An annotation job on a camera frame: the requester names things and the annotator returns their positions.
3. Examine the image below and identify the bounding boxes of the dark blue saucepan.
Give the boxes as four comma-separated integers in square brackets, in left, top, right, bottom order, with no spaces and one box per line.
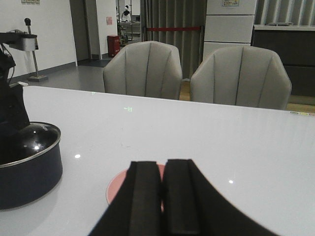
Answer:
[0,144,63,209]

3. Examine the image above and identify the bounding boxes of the red trash bin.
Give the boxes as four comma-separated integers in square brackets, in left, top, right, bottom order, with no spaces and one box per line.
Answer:
[107,35,120,57]

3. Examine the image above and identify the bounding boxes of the pink bowl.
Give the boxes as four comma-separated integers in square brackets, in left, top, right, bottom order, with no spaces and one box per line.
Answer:
[106,163,165,212]

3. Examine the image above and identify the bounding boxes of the glass lid blue knob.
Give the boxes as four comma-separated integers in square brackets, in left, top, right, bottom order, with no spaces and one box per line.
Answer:
[0,122,61,169]

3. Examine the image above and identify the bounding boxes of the white cabinet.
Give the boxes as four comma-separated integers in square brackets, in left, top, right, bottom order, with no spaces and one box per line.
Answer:
[203,0,257,58]

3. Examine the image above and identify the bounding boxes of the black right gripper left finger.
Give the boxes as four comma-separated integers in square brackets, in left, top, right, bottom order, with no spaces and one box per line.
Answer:
[89,161,161,236]

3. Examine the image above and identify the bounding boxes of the silver stand with pole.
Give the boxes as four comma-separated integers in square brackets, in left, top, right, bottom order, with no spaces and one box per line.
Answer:
[9,18,48,82]

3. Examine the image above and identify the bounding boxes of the left beige chair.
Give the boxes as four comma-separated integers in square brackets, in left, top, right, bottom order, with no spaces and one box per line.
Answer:
[103,41,183,100]

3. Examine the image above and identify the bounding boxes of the beige chair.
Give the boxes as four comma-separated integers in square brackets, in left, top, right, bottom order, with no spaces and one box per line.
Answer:
[190,46,292,110]
[103,41,183,100]

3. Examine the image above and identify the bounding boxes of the person in white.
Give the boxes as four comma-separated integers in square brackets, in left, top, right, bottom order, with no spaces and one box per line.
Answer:
[122,5,131,22]

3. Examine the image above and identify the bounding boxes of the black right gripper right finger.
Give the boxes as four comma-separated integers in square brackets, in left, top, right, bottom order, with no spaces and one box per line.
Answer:
[162,159,274,236]

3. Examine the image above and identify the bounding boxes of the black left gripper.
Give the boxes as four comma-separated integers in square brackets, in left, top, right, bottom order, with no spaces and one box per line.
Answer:
[0,32,30,130]

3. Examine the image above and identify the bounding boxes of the right beige chair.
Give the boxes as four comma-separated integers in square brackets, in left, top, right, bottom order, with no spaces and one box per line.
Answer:
[190,46,292,110]

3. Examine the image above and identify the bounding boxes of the grey counter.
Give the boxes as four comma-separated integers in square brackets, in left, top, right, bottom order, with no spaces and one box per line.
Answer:
[252,25,315,96]

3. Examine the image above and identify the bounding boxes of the red barrier belt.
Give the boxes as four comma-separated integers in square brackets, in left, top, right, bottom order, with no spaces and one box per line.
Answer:
[146,26,201,32]

